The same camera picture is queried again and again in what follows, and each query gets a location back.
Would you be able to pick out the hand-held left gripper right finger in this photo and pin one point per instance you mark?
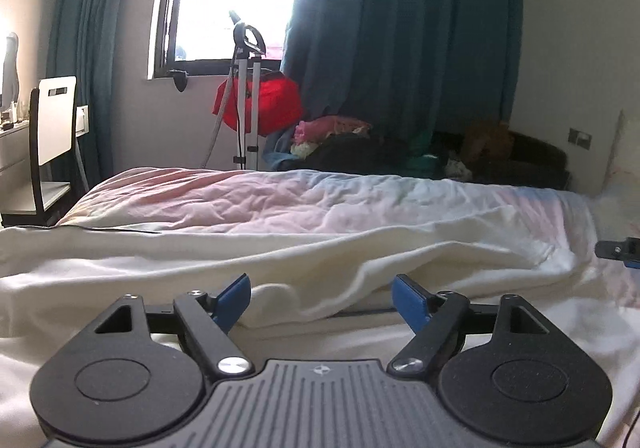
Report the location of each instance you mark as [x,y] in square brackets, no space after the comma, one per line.
[410,303]

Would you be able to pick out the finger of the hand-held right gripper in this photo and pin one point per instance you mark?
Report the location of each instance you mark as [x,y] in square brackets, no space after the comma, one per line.
[612,249]

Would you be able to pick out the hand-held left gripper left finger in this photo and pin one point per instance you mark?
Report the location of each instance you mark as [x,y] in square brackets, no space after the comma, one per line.
[232,303]

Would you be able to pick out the cream hooded sweatshirt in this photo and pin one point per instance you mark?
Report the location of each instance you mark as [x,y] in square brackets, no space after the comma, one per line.
[250,258]

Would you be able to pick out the bed with pastel sheet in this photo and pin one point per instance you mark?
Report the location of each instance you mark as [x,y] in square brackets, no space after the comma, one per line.
[225,198]

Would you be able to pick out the white patterned cloth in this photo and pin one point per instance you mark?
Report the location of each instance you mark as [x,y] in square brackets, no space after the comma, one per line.
[457,167]

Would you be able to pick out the green cloth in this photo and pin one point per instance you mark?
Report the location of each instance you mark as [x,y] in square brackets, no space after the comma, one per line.
[420,153]

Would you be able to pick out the black clothing pile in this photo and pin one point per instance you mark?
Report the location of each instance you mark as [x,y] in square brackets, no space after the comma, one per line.
[360,153]

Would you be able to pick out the brown bag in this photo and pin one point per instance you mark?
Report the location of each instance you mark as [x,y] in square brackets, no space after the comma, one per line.
[487,138]

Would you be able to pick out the pink cloth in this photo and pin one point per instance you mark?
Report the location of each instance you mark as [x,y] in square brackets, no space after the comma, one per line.
[325,126]

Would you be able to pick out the red bag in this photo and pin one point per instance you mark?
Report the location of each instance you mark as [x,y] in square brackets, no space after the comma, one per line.
[275,101]

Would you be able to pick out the garment steamer on stand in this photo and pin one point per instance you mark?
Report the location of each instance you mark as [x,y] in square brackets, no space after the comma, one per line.
[247,78]

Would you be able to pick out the black item on window sill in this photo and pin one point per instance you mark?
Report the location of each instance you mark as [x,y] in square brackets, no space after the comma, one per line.
[178,80]

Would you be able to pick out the white and black chair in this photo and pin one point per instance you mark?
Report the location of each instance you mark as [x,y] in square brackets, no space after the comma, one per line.
[52,118]

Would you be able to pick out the white dressing table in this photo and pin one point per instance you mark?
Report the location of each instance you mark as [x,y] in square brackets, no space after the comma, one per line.
[12,153]

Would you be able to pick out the wide teal curtain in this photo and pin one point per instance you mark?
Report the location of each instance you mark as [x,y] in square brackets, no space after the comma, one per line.
[400,28]

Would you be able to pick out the narrow teal curtain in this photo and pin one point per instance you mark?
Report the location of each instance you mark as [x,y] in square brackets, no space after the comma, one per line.
[85,53]

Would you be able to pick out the small cosmetic bottles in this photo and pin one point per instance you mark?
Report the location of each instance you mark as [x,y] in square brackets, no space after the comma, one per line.
[11,114]

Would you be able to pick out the wavy framed mirror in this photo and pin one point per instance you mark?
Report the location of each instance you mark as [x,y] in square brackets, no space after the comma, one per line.
[10,68]

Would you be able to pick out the metal wall switch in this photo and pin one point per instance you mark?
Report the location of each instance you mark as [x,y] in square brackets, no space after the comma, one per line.
[580,138]

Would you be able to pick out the white wall socket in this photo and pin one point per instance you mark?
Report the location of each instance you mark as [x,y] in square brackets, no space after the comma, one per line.
[83,118]

